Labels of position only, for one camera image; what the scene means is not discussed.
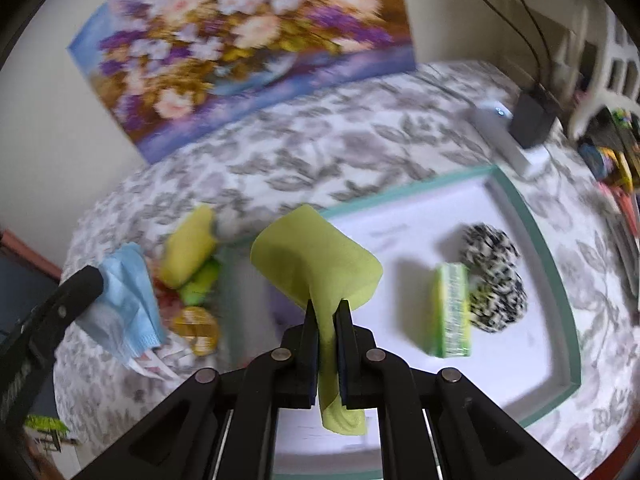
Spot brown wooden furniture edge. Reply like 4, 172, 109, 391
0, 230, 63, 281

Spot blue face mask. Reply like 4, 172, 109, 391
80, 242, 166, 366

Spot flower painting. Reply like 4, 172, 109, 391
67, 0, 417, 165

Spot green cloth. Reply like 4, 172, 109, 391
250, 204, 385, 436

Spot yellow sponge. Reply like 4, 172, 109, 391
162, 204, 218, 290

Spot black white scrunchie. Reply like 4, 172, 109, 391
460, 223, 528, 334

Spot white power strip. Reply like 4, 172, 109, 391
467, 101, 546, 177

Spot black cable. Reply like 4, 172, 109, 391
500, 0, 556, 91
447, 0, 546, 93

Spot beige round puff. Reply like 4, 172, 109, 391
170, 306, 221, 357

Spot black power adapter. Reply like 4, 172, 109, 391
510, 85, 561, 149

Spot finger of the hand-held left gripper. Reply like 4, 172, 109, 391
50, 265, 104, 331

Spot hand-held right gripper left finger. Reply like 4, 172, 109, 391
70, 300, 321, 480

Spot thick green tissue packet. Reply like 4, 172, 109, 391
427, 262, 473, 359

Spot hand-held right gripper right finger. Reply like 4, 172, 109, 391
334, 299, 576, 480

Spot grey floral blanket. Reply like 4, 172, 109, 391
52, 60, 640, 480

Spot white slatted furniture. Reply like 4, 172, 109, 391
550, 0, 591, 106

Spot white lattice chair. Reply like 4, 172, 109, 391
570, 5, 640, 136

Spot teal shallow box tray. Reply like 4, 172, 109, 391
220, 165, 583, 480

